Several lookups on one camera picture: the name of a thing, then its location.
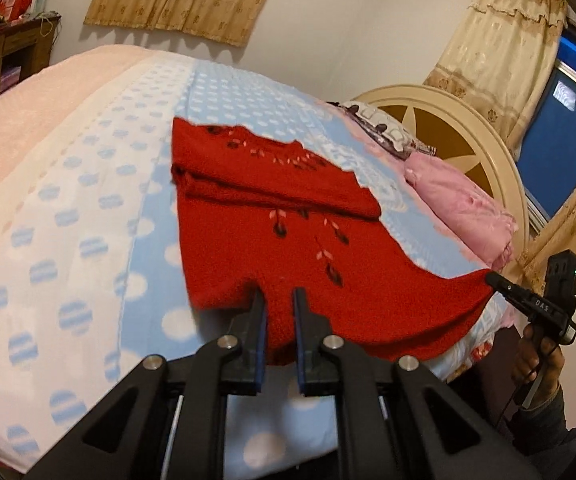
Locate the person's right hand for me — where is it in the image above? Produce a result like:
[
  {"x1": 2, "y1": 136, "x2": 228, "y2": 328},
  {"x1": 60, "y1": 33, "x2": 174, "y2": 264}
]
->
[{"x1": 511, "y1": 326, "x2": 567, "y2": 407}]

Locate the pink bed cover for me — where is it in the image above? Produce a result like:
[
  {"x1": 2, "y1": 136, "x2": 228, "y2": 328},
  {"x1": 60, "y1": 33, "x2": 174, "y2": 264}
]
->
[{"x1": 0, "y1": 44, "x2": 156, "y2": 223}]

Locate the blue dotted bed sheet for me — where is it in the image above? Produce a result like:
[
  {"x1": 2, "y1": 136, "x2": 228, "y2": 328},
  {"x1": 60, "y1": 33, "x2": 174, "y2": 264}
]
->
[{"x1": 0, "y1": 54, "x2": 511, "y2": 477}]

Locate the brown wooden desk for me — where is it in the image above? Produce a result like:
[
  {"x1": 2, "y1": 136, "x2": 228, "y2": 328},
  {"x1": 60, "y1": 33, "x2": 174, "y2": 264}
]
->
[{"x1": 0, "y1": 15, "x2": 63, "y2": 117}]

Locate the patterned pillow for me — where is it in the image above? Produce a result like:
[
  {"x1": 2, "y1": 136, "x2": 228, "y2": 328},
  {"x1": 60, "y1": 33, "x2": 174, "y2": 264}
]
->
[{"x1": 339, "y1": 101, "x2": 438, "y2": 159}]

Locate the floral mattress edge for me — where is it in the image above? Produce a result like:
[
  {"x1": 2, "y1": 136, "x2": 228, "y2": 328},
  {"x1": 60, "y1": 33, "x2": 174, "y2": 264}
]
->
[{"x1": 443, "y1": 327, "x2": 499, "y2": 383}]

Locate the blue window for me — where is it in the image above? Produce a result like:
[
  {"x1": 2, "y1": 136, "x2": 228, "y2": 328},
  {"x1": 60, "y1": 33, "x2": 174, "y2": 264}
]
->
[{"x1": 514, "y1": 25, "x2": 576, "y2": 223}]

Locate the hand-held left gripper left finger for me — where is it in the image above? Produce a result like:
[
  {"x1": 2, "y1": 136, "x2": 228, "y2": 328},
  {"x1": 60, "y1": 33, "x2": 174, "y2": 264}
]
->
[{"x1": 22, "y1": 287, "x2": 269, "y2": 480}]

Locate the beige floral curtain panel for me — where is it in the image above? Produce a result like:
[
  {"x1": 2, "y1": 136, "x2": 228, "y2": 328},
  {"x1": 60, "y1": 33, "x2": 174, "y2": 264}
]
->
[{"x1": 517, "y1": 157, "x2": 576, "y2": 287}]

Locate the person's right forearm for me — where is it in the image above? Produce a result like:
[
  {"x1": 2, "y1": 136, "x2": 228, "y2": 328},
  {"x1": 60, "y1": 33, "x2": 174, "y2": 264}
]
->
[{"x1": 510, "y1": 387, "x2": 576, "y2": 463}]

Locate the cream round headboard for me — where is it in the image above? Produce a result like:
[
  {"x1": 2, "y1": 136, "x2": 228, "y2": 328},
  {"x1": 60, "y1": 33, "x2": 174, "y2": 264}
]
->
[{"x1": 350, "y1": 84, "x2": 533, "y2": 263}]

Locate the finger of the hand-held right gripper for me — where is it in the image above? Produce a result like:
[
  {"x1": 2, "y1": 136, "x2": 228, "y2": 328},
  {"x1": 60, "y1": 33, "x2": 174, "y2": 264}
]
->
[{"x1": 485, "y1": 272, "x2": 530, "y2": 309}]

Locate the narrow beige floral curtain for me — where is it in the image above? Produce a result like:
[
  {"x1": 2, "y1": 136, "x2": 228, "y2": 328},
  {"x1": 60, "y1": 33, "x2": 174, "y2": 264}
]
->
[{"x1": 423, "y1": 0, "x2": 569, "y2": 142}]

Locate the folded pink blanket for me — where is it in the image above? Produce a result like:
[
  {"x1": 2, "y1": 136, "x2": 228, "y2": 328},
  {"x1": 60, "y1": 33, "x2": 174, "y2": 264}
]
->
[{"x1": 404, "y1": 152, "x2": 520, "y2": 270}]

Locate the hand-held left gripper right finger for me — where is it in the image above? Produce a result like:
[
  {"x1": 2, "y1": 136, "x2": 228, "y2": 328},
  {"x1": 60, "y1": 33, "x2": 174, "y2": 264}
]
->
[{"x1": 293, "y1": 288, "x2": 544, "y2": 480}]

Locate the red knitted sweater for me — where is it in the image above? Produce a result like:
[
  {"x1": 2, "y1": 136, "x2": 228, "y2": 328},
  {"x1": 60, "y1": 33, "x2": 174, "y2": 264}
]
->
[{"x1": 170, "y1": 117, "x2": 495, "y2": 367}]

